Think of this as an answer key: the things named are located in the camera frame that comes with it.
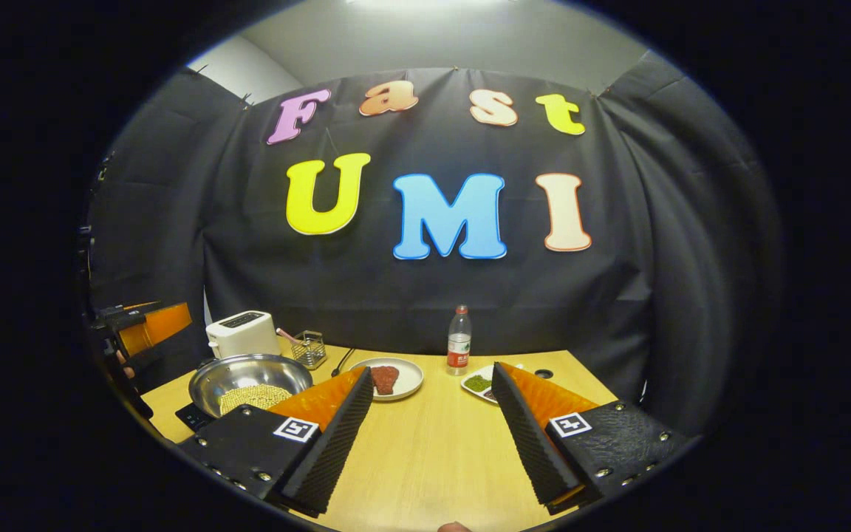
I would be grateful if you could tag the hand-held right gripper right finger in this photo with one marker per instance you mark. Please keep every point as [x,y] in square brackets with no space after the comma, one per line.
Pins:
[529,443]

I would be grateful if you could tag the round white plate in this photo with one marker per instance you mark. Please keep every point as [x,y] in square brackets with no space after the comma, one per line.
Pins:
[411,377]

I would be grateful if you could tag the white toaster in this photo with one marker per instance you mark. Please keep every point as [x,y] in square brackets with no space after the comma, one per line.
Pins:
[242,336]

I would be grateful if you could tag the black induction cooktop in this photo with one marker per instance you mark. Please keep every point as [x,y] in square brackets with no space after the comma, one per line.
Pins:
[193,417]

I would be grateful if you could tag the heap of soybeans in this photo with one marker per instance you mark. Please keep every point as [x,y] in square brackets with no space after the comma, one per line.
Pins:
[252,397]

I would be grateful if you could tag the white divided dish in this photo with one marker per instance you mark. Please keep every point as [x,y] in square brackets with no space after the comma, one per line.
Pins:
[481,369]

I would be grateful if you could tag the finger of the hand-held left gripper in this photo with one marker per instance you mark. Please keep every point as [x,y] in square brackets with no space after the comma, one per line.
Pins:
[163,325]
[104,314]

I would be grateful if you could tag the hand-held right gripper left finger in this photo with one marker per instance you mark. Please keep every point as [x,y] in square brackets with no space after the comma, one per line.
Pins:
[333,451]

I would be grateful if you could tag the heap of green mung beans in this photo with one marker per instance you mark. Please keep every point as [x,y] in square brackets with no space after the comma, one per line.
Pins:
[478,383]

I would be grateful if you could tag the clear water bottle red label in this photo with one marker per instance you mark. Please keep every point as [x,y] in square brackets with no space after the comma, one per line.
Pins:
[459,347]

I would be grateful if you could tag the raw red meat slice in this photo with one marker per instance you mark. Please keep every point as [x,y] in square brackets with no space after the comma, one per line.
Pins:
[385,379]

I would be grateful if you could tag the stainless steel pot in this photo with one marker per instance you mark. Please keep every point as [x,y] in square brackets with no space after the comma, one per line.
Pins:
[248,369]

